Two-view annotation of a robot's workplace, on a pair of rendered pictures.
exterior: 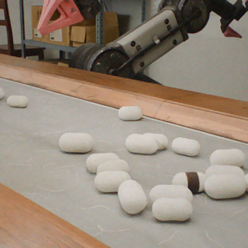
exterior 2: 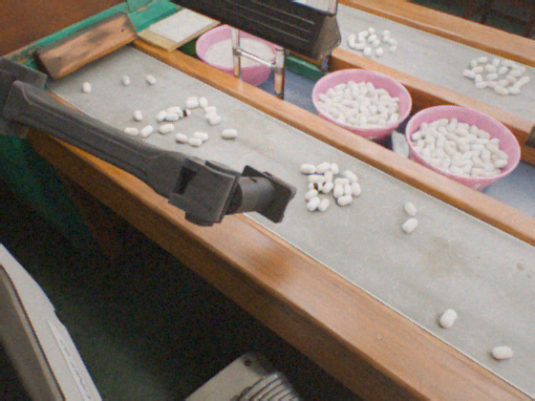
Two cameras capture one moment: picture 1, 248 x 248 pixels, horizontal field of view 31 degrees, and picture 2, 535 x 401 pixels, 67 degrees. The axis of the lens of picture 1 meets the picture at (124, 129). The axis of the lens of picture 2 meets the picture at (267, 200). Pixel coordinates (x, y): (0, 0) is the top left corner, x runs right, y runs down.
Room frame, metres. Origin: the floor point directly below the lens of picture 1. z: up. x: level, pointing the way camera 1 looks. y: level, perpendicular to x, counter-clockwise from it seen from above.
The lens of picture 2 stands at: (1.28, 0.04, 1.44)
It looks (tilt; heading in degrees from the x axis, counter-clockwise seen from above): 50 degrees down; 172
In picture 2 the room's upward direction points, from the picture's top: straight up
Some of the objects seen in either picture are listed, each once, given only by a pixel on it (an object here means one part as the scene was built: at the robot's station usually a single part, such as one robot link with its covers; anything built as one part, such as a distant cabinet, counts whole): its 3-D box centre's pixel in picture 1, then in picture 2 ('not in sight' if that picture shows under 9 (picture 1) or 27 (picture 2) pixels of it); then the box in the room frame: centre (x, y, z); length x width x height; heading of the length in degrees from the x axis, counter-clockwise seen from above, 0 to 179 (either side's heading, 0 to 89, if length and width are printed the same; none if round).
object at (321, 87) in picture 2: not in sight; (358, 110); (0.40, 0.42, 0.72); 0.27 x 0.27 x 0.10
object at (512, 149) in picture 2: not in sight; (455, 153); (0.60, 0.61, 0.72); 0.27 x 0.27 x 0.10
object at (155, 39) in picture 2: not in sight; (189, 23); (-0.08, -0.03, 0.77); 0.33 x 0.15 x 0.01; 134
